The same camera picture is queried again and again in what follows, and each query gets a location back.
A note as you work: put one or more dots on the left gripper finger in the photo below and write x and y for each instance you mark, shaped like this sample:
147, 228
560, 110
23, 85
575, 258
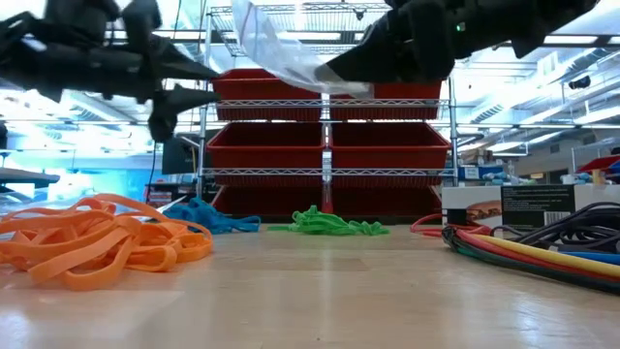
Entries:
179, 65
167, 109

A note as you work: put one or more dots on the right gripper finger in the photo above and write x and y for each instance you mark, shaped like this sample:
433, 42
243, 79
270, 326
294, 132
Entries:
368, 58

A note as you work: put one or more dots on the clear zip bag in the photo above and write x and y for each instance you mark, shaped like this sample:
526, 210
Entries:
276, 48

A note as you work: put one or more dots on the blue rubber band pile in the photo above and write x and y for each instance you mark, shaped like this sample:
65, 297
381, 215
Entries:
208, 218

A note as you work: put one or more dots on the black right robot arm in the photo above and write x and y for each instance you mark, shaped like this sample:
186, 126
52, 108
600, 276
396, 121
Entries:
508, 19

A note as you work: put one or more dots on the green rubber band pile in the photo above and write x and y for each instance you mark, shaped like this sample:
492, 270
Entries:
324, 224

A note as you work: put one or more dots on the orange rubber band pile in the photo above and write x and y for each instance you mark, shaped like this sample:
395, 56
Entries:
72, 252

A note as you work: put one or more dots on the dark brown rubber band pile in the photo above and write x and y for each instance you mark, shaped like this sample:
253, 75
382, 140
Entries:
596, 237

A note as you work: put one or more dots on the black monitor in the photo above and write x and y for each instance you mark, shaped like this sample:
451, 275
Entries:
176, 157

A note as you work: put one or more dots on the red plastic bin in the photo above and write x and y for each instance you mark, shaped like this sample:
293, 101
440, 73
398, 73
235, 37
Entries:
252, 92
387, 150
261, 150
387, 201
412, 94
271, 201

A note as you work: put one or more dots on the black rolling workbench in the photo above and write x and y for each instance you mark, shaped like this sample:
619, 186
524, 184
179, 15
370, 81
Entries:
24, 177

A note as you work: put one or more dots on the black ceiling device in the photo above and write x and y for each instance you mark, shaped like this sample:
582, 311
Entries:
579, 82

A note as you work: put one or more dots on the white box hot dog print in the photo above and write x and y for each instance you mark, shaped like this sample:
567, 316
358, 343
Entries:
533, 203

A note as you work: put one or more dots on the red and blue object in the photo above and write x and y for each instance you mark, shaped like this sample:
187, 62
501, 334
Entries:
598, 165

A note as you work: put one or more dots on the coloured tube bundle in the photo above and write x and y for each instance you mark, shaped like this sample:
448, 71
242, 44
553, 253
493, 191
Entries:
533, 259

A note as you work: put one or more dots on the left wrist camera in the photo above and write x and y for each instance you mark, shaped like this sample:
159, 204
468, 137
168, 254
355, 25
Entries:
140, 19

